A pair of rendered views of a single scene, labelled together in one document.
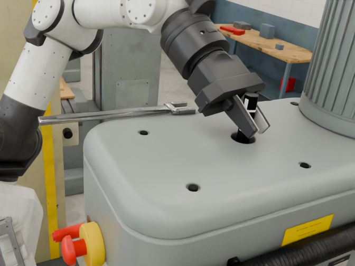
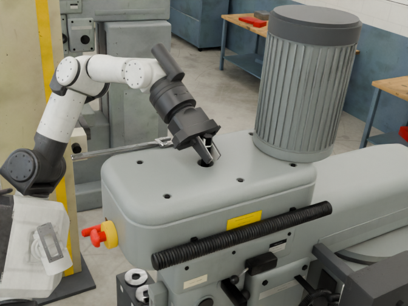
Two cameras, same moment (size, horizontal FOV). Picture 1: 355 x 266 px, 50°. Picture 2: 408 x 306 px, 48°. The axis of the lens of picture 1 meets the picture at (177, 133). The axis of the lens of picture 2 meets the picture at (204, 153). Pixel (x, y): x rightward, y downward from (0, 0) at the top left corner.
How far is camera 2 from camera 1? 0.47 m
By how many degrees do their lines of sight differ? 2
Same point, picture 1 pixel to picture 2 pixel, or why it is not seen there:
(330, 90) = (266, 127)
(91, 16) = (100, 76)
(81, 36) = (93, 87)
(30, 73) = (56, 116)
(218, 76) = (186, 124)
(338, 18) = (266, 81)
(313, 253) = (244, 234)
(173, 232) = (154, 221)
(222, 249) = (186, 231)
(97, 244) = (112, 233)
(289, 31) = not seen: hidden behind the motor
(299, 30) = not seen: hidden behind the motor
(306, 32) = not seen: hidden behind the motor
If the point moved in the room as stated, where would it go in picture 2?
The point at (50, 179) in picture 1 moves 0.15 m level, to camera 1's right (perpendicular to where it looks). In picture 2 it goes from (61, 195) to (85, 197)
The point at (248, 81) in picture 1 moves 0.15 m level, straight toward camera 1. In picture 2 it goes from (206, 125) to (192, 157)
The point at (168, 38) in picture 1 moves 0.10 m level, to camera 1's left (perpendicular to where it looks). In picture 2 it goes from (154, 98) to (110, 95)
